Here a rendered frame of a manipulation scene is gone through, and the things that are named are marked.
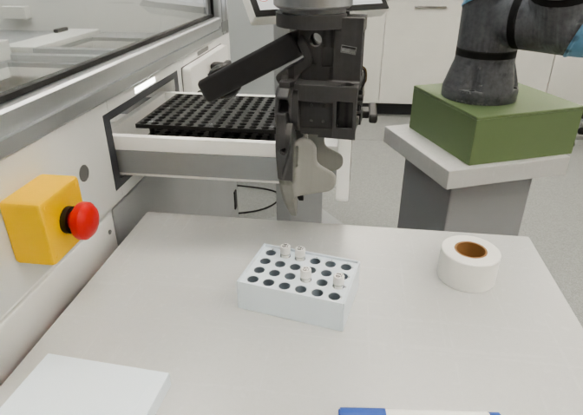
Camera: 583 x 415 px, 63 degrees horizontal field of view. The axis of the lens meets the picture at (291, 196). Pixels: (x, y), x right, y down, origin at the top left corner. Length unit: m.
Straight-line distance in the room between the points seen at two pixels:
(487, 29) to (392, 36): 2.73
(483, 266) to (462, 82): 0.52
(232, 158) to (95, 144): 0.18
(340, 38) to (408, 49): 3.30
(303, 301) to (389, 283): 0.13
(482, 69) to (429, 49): 2.76
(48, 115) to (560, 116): 0.89
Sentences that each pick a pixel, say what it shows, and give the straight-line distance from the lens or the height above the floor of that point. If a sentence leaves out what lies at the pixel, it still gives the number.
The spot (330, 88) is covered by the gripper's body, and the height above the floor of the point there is 1.01.
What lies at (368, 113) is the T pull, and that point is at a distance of 0.75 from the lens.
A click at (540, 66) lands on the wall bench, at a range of 4.04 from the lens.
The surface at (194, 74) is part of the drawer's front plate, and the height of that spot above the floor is 0.91.
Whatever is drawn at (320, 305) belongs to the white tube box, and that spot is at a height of 0.79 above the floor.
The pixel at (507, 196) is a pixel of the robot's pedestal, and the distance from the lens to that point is 1.12.
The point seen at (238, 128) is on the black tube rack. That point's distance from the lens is 0.71.
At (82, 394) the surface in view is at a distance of 0.49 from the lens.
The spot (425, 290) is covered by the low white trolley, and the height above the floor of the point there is 0.76.
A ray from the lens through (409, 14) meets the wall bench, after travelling 3.73.
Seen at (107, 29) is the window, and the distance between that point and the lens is 0.76.
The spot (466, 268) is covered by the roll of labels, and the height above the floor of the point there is 0.79.
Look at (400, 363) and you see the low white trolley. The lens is 0.51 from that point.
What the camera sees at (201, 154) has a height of 0.87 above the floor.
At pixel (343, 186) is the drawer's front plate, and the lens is 0.65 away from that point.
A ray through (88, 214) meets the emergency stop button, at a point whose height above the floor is 0.89.
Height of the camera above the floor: 1.12
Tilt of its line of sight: 27 degrees down
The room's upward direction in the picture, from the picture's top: straight up
